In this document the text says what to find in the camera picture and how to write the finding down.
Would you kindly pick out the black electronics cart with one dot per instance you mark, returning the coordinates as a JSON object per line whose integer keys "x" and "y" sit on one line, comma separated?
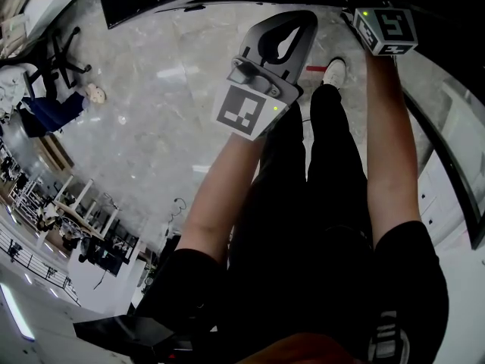
{"x": 106, "y": 260}

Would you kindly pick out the white-legged table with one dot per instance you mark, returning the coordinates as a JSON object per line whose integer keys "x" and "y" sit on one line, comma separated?
{"x": 85, "y": 203}

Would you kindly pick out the black metal railing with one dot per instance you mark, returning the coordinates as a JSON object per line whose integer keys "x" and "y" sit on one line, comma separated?
{"x": 38, "y": 264}

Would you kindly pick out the person's white shoe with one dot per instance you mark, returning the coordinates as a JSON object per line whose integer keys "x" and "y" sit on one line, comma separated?
{"x": 334, "y": 72}

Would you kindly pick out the white cabinet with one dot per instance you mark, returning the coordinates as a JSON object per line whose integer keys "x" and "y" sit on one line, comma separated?
{"x": 435, "y": 203}

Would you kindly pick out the person's right forearm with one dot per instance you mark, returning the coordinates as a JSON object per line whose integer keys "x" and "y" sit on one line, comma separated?
{"x": 390, "y": 146}

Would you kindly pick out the person's black trousers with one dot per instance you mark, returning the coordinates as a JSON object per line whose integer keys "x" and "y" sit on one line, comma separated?
{"x": 326, "y": 146}

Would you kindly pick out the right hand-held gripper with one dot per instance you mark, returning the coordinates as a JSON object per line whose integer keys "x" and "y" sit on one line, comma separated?
{"x": 394, "y": 25}

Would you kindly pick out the person's black shirt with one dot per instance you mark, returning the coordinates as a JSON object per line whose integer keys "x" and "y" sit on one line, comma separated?
{"x": 303, "y": 298}

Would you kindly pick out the person's face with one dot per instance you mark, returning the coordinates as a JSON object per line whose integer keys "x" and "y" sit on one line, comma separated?
{"x": 303, "y": 351}

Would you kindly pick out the black office chair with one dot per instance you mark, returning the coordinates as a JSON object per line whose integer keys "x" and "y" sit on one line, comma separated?
{"x": 62, "y": 57}

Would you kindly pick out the person's left forearm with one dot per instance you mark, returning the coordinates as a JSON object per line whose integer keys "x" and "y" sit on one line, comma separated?
{"x": 219, "y": 188}

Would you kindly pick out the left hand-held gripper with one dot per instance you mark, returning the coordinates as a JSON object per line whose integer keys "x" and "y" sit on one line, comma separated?
{"x": 242, "y": 108}

